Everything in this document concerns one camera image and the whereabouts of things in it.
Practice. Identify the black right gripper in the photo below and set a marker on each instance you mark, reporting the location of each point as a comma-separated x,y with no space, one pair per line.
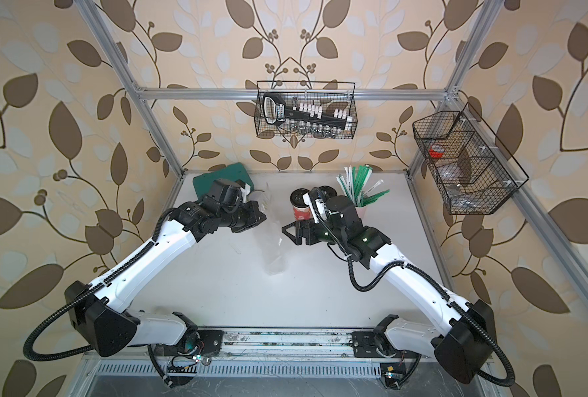
301,226

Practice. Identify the clear plastic carrier bag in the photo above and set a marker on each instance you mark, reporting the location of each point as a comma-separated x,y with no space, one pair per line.
267,241

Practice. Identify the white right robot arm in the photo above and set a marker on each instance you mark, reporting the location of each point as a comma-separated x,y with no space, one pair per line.
459,334

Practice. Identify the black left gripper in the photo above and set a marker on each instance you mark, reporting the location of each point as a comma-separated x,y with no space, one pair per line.
252,208

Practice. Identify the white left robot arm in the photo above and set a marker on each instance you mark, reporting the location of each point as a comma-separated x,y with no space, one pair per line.
99,310

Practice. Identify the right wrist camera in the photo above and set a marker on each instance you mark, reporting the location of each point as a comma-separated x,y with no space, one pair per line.
316,206

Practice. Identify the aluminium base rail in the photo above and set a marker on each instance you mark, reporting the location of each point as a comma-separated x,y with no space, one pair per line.
269,353

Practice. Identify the black socket set holder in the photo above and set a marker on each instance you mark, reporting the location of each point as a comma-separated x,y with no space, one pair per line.
288,112

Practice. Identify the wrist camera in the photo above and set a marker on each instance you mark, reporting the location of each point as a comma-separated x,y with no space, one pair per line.
245,190
316,206

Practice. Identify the red item in basket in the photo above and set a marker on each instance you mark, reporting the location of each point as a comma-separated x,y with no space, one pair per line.
436,151

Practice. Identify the black wire basket right wall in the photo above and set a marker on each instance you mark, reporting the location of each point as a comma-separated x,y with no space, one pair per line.
478,173

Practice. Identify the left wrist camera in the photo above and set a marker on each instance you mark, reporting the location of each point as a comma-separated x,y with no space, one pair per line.
245,190

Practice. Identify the black wire basket back wall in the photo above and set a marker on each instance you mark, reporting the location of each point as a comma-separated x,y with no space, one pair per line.
326,91

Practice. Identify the green white wrapped straws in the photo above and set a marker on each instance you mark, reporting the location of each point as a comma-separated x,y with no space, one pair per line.
354,184

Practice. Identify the black wire basket wall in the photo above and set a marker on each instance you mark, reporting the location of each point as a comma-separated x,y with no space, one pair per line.
326,91
478,173

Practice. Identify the pink straw holder cup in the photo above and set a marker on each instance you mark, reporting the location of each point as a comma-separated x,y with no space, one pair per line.
361,211

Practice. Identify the red cup black lid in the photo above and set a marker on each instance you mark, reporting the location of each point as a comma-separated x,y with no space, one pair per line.
300,209
328,191

